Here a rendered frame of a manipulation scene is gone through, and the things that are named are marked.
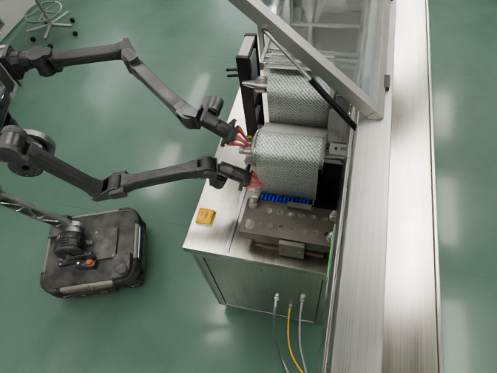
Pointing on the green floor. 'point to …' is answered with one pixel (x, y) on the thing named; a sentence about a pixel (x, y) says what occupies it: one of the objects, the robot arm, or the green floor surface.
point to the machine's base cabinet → (264, 288)
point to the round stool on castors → (47, 19)
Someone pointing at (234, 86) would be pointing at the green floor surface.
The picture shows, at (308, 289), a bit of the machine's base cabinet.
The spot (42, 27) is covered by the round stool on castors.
